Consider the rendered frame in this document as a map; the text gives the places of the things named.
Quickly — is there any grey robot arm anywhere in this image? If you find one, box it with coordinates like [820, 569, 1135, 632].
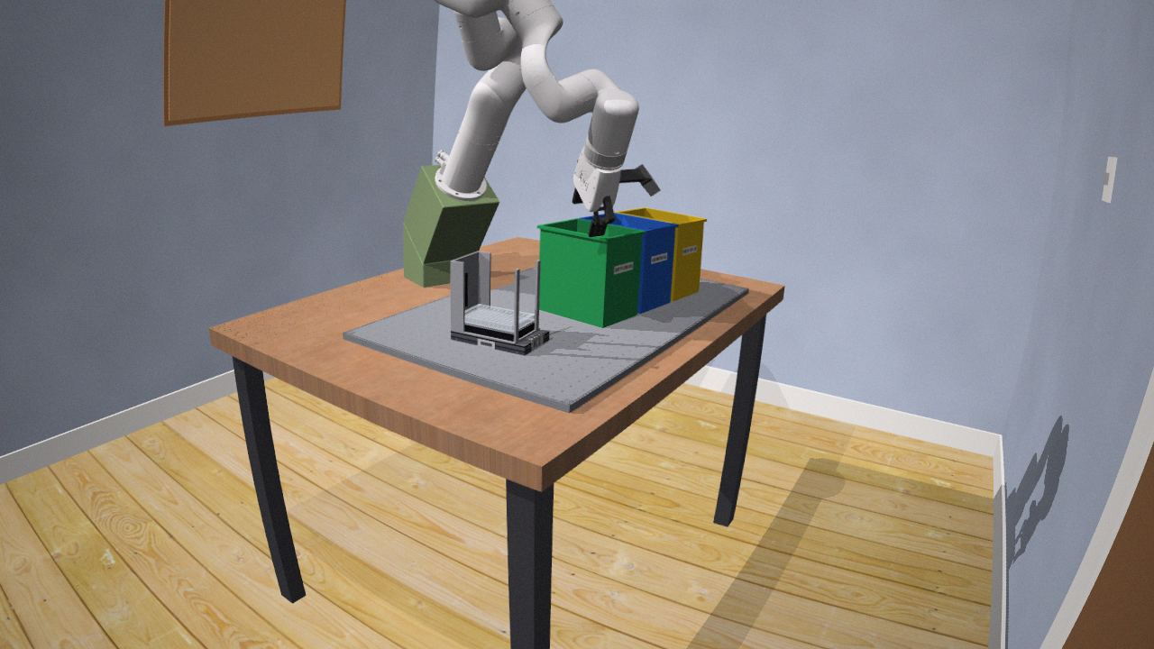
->
[434, 0, 639, 201]

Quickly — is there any blue open bin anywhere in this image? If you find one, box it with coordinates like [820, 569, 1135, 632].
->
[610, 212, 679, 314]

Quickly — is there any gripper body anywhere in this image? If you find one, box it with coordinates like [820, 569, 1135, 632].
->
[574, 148, 624, 212]

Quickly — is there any yellow open-top bin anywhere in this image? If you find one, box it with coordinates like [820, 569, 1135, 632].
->
[617, 207, 707, 301]

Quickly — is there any green bin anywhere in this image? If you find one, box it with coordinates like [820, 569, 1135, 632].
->
[537, 218, 646, 328]

